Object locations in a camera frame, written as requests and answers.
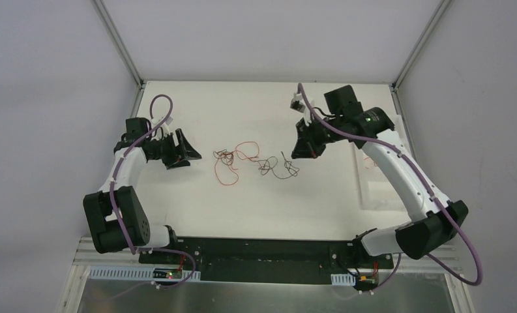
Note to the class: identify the left aluminium corner post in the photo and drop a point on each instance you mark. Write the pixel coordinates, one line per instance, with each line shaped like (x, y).
(118, 43)

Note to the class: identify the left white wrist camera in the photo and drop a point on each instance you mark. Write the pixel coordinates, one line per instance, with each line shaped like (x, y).
(163, 123)

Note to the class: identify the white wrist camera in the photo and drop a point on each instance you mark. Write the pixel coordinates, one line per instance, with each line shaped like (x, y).
(298, 104)
(163, 123)

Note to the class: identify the white slotted cable duct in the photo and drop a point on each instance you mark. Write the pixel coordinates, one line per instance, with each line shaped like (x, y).
(343, 280)
(135, 273)

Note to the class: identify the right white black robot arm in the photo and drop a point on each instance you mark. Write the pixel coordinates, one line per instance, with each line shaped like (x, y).
(434, 219)

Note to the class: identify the left white slotted cable duct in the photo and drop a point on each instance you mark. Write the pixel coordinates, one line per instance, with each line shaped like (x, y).
(135, 273)

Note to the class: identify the white foam compartment tray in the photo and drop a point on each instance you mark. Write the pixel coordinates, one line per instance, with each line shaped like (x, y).
(376, 193)

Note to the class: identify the aluminium front frame rail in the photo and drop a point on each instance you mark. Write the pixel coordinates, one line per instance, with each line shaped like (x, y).
(87, 255)

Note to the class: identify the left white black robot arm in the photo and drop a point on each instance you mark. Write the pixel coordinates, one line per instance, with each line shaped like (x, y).
(114, 213)

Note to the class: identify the right white slotted cable duct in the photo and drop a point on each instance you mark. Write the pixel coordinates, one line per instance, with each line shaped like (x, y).
(343, 280)

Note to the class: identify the aluminium corner post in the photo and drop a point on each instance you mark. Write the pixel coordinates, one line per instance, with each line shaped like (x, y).
(118, 43)
(421, 42)

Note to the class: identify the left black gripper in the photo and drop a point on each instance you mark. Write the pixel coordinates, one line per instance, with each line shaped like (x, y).
(171, 149)

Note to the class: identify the left green controller board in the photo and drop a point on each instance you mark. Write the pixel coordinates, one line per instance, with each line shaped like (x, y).
(167, 274)

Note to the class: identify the right aluminium corner post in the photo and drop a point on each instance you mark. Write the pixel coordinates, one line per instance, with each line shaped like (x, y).
(421, 42)

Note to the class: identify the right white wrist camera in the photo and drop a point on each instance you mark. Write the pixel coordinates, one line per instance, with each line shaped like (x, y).
(298, 104)

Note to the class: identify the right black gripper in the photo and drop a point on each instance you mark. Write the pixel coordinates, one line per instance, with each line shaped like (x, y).
(310, 137)

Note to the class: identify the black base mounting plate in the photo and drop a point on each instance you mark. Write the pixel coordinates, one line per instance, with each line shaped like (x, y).
(265, 260)

